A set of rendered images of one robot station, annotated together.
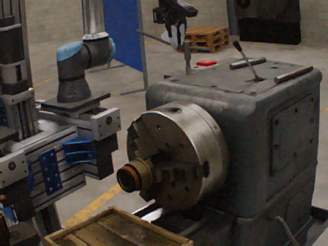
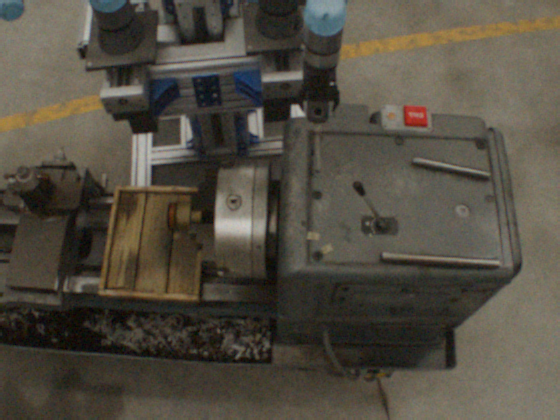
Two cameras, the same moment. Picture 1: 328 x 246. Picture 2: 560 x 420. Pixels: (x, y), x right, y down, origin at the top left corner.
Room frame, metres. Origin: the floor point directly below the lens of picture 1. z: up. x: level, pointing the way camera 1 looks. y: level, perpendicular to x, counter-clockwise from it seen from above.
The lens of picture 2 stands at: (0.85, -0.55, 2.48)
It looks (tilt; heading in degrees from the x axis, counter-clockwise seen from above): 64 degrees down; 46
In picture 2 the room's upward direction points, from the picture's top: straight up
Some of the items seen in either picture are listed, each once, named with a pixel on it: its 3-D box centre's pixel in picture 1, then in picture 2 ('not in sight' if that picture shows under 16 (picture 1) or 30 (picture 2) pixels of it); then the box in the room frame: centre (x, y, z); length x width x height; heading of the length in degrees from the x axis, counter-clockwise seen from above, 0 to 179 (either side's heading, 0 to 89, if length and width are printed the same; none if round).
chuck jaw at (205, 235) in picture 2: (178, 171); (209, 247); (1.10, -0.03, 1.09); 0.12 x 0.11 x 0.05; 44
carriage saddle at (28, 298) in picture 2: not in sight; (35, 234); (0.76, 0.46, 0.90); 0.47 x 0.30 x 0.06; 44
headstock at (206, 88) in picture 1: (244, 124); (389, 219); (1.51, -0.30, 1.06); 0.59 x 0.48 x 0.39; 134
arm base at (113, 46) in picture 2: not in sight; (118, 26); (1.35, 0.67, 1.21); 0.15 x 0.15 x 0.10
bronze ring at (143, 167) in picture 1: (137, 175); (186, 216); (1.12, 0.09, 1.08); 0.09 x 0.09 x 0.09; 44
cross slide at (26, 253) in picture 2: not in sight; (44, 223); (0.81, 0.44, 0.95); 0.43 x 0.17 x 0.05; 44
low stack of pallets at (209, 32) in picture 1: (203, 39); not in sight; (9.50, -1.04, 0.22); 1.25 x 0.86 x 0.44; 152
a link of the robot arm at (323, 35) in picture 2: not in sight; (324, 21); (1.45, -0.05, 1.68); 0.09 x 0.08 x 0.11; 41
